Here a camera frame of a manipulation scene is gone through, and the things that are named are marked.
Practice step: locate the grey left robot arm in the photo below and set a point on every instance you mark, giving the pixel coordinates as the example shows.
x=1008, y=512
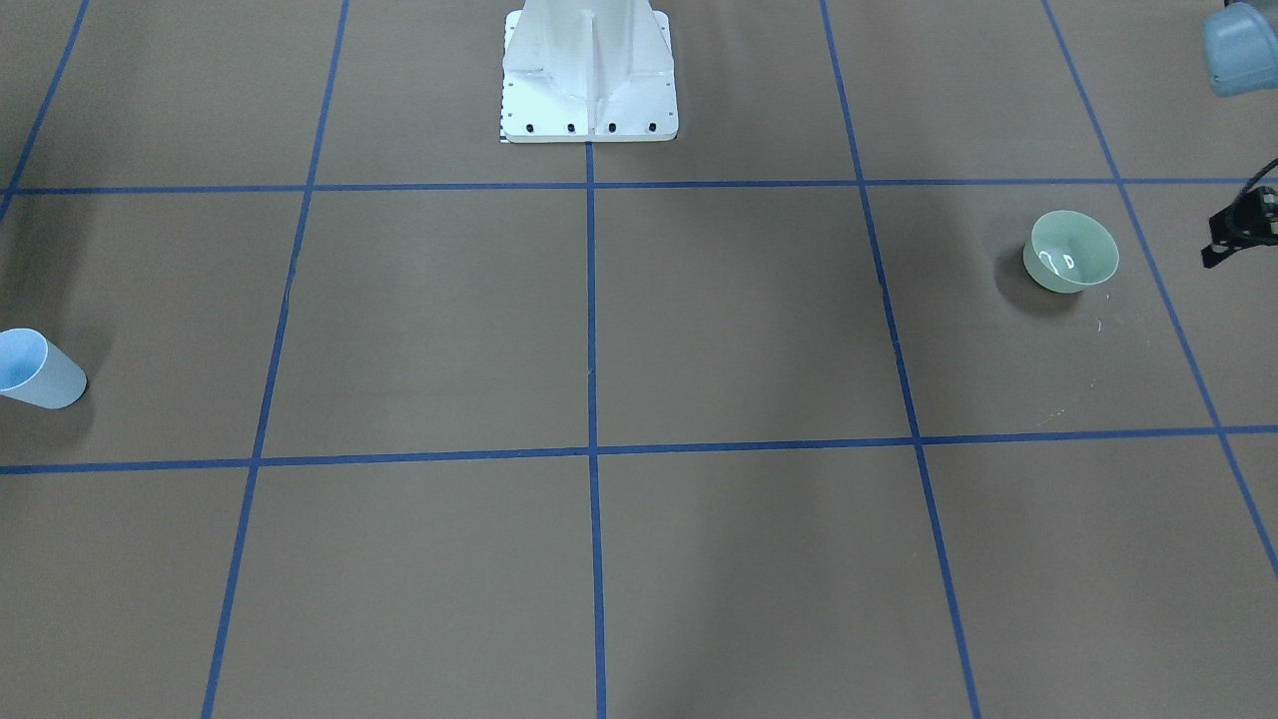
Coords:
x=1239, y=44

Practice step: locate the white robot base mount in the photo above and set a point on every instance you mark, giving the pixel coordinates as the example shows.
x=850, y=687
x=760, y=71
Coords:
x=588, y=72

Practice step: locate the brown paper table mat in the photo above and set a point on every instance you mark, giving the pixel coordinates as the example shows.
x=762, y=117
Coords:
x=387, y=418

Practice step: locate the light blue plastic cup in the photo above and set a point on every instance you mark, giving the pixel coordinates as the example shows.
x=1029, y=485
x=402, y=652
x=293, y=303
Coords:
x=38, y=373

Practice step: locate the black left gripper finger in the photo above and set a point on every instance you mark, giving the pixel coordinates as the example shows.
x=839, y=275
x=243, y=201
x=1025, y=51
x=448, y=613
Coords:
x=1248, y=223

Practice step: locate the mint green bowl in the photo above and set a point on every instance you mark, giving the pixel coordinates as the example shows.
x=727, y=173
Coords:
x=1069, y=252

